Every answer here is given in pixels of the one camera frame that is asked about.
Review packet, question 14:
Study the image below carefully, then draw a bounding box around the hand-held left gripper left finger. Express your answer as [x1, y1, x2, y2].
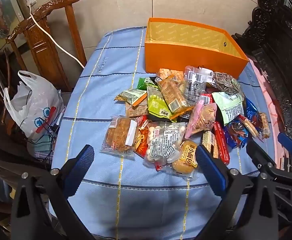
[10, 144, 95, 240]

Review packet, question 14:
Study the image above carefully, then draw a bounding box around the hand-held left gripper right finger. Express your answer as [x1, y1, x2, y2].
[195, 144, 284, 240]

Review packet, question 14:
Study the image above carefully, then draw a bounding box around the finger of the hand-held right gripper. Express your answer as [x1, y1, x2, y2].
[246, 141, 275, 173]
[277, 132, 292, 156]

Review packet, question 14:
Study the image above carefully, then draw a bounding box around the pile of snack packets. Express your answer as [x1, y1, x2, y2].
[99, 65, 272, 180]

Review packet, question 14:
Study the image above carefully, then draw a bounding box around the orange cardboard box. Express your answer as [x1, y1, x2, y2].
[144, 17, 249, 79]

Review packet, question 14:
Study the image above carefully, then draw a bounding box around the pink cloth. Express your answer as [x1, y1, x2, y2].
[246, 55, 287, 170]

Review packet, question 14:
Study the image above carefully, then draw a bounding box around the white plastic bag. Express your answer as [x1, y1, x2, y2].
[4, 70, 66, 145]

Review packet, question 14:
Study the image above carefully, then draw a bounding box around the blue checked tablecloth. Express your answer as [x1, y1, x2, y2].
[48, 26, 274, 240]

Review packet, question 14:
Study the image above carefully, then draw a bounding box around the dark carved wooden furniture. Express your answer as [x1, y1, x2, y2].
[232, 0, 292, 160]

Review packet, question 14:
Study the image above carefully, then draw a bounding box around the carved brown wooden chair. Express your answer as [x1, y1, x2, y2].
[6, 0, 87, 93]

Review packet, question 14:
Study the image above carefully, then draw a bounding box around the white power cable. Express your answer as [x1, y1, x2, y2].
[29, 4, 85, 69]

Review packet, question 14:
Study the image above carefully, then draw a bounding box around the framed wall picture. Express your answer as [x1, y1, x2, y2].
[0, 0, 25, 52]

